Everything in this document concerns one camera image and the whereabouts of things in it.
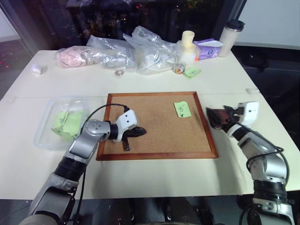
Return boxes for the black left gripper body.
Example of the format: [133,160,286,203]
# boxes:
[123,128,138,143]

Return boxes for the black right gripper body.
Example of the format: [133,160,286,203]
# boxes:
[228,107,243,128]

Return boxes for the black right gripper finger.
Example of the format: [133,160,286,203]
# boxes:
[222,105,236,117]
[220,118,235,134]

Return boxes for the green sticky note with writing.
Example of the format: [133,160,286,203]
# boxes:
[173,101,193,118]

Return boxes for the green sticky note pad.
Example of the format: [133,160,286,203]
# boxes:
[183,66,203,80]

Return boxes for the clear cup of coloured pushpins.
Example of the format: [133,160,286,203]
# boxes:
[172,63,187,75]

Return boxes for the clear plastic box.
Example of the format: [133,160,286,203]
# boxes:
[33,94,90,151]

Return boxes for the wood framed cork board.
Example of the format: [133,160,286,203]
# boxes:
[96,91,220,161]

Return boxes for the black chair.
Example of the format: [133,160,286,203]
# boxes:
[242,52,270,72]

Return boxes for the crumpled green notes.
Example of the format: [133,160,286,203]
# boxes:
[51,109,84,142]

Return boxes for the purple tissue pack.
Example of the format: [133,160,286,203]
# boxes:
[192,37,225,61]

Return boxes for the dark rounded shape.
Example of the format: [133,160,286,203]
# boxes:
[167,196,201,225]
[106,199,138,225]

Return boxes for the white tumbler with black lid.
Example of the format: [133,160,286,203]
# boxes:
[217,19,246,58]

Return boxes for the cream plastic bottle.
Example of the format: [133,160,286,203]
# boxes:
[179,30,197,65]

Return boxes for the crumpled clear plastic bag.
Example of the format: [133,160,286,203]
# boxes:
[86,35,137,70]

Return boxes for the plastic bag with pink contents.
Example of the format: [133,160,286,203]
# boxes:
[55,45,95,69]

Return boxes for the small white roll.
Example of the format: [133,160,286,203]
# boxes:
[31,63,47,76]

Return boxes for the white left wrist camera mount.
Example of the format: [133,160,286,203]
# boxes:
[114,110,140,143]

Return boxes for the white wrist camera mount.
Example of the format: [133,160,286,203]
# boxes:
[114,110,140,143]
[237,101,261,128]

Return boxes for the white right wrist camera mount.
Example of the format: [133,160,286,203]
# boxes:
[237,101,261,128]

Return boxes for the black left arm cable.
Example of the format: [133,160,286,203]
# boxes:
[74,104,131,225]

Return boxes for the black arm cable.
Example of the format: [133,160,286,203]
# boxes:
[74,104,131,225]
[236,123,291,190]

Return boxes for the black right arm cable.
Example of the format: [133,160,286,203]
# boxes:
[236,123,291,190]

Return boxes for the clear bag with white cables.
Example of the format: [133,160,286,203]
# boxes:
[122,26,181,76]

